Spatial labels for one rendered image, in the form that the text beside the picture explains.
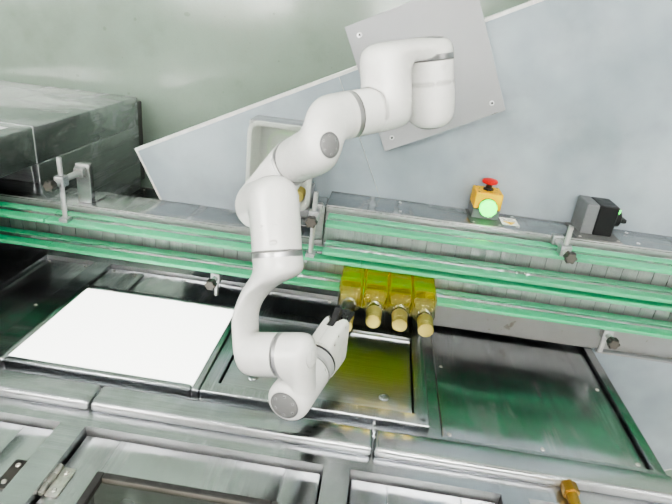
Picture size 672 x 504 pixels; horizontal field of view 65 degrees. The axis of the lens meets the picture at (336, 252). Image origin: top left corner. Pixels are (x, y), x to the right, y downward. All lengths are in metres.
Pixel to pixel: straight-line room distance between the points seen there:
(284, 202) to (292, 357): 0.25
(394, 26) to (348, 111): 0.47
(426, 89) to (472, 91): 0.35
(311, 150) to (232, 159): 0.66
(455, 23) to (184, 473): 1.13
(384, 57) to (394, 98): 0.07
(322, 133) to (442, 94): 0.29
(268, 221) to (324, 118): 0.19
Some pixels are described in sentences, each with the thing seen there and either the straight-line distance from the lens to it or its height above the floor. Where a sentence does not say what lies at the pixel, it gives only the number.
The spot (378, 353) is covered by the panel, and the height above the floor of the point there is 1.09.
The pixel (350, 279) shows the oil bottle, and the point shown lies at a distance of 1.25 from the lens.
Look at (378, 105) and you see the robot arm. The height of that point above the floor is 1.18.
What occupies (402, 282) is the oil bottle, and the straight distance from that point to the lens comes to 1.28.
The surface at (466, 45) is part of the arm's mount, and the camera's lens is 1.39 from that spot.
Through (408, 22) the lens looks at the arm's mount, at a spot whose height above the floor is 0.78.
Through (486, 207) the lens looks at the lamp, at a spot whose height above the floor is 0.85.
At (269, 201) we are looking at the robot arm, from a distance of 0.85.
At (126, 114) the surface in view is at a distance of 2.22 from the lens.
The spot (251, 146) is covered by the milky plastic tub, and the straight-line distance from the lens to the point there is 1.39.
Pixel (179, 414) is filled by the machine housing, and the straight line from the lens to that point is 1.09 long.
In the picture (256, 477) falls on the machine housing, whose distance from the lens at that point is 1.03.
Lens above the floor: 2.15
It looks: 66 degrees down
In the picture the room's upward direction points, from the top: 165 degrees counter-clockwise
